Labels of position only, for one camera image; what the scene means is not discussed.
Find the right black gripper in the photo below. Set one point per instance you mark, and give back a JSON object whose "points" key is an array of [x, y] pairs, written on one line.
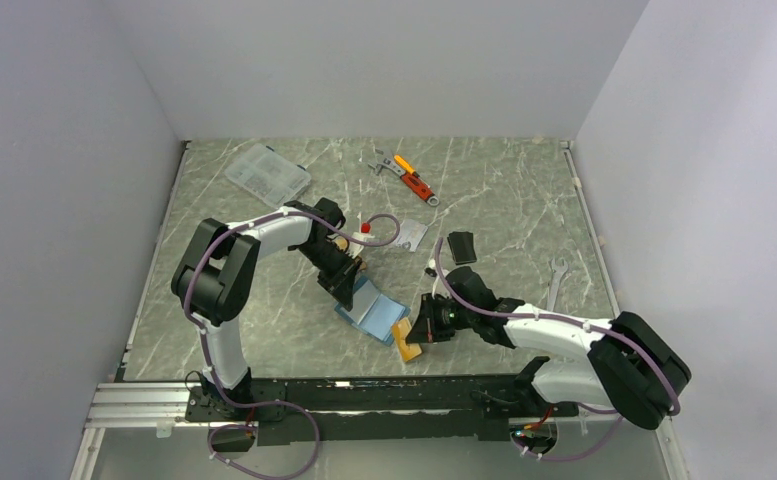
{"points": [[426, 328]]}

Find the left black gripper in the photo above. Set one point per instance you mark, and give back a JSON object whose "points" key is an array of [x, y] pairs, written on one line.
{"points": [[339, 285]]}

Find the orange credit cards stack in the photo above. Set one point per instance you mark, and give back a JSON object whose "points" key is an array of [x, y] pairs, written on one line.
{"points": [[400, 331]]}

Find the blue card holder wallet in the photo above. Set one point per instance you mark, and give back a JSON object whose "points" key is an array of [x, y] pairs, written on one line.
{"points": [[373, 313]]}

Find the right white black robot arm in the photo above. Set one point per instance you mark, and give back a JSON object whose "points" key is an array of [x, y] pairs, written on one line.
{"points": [[621, 364]]}

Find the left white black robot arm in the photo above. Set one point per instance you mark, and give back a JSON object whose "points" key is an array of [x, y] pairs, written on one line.
{"points": [[214, 279]]}

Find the black card case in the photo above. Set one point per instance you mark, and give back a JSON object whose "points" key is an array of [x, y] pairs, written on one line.
{"points": [[461, 244]]}

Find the silver grey card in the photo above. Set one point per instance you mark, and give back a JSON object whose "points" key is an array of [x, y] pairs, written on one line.
{"points": [[410, 235]]}

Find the red adjustable wrench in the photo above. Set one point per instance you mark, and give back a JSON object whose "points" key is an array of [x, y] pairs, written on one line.
{"points": [[383, 161]]}

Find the clear plastic organizer box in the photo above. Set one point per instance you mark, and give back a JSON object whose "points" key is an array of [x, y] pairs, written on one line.
{"points": [[268, 176]]}

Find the silver open-end wrench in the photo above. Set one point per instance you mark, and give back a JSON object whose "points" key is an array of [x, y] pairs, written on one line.
{"points": [[559, 268]]}

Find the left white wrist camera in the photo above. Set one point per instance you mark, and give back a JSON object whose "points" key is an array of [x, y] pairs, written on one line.
{"points": [[361, 238]]}

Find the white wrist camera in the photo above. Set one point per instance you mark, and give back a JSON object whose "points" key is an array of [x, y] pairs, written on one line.
{"points": [[361, 238], [431, 269]]}

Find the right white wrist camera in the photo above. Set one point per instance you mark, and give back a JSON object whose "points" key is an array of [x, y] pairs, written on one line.
{"points": [[431, 269]]}

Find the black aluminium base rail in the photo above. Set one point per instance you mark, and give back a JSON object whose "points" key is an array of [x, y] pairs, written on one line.
{"points": [[287, 410]]}

